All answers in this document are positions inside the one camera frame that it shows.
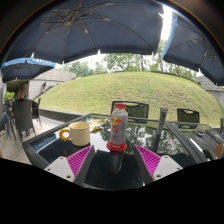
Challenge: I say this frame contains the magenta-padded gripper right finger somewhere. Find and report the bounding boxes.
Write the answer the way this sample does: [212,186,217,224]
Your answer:
[133,144,184,186]

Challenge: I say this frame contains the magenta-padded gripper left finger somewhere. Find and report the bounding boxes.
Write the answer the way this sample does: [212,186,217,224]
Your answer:
[43,144,97,187]

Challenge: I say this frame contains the red-capped silver drink bottle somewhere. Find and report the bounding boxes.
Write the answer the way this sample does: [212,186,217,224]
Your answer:
[109,102,129,148]

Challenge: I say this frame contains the black woven garden chair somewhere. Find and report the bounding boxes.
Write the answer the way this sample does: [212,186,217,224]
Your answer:
[110,100,150,124]
[176,108,200,129]

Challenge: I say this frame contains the grey wooden building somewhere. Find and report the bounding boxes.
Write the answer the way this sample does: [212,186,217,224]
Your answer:
[6,68,78,101]

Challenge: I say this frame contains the person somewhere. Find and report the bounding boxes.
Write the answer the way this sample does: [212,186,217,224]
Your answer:
[0,111,12,139]
[14,87,34,104]

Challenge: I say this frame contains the grey building with sloped roof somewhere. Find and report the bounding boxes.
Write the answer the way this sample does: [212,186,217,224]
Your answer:
[196,75,224,109]

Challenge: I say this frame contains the green trees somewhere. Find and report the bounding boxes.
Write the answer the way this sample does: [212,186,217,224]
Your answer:
[61,39,198,81]

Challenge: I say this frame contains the navy parasol with blue band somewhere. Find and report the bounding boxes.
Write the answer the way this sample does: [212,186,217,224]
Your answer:
[0,57,57,84]

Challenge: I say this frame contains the navy parasol with pale edge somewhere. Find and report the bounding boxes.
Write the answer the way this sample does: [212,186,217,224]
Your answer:
[161,11,224,87]

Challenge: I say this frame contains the large navy parasol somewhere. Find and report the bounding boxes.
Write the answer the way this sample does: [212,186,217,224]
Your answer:
[0,0,164,65]

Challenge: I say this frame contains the cream cup with yellow handle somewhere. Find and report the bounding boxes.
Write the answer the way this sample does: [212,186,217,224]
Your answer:
[58,121,91,147]

